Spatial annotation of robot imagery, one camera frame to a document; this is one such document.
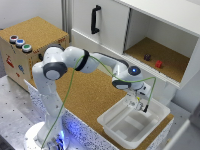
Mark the red button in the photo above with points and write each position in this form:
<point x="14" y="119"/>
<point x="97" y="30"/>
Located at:
<point x="14" y="38"/>

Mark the purple block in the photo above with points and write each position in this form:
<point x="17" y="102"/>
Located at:
<point x="147" y="57"/>

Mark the yellow block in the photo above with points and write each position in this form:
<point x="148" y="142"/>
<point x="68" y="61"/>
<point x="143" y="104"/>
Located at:
<point x="137" y="98"/>

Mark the blue button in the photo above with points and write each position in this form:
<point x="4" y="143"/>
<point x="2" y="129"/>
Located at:
<point x="20" y="42"/>

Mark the green button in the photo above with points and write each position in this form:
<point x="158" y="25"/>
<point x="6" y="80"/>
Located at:
<point x="26" y="47"/>

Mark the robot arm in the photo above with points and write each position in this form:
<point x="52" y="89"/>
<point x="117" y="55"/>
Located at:
<point x="53" y="70"/>

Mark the wooden drawer box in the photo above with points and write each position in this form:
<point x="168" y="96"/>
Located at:
<point x="30" y="43"/>

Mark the white plastic box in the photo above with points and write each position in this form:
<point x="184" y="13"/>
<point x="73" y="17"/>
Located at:
<point x="133" y="125"/>

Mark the white cabinet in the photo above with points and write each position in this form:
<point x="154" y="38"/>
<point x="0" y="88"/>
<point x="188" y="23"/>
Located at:
<point x="166" y="40"/>

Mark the pink block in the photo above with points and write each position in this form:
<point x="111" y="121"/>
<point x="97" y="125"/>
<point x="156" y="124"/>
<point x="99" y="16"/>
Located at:
<point x="159" y="64"/>

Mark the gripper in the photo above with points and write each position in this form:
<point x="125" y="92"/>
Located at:
<point x="138" y="94"/>

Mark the white sliding door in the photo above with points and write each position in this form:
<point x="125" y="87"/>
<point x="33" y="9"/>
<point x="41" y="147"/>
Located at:
<point x="110" y="23"/>

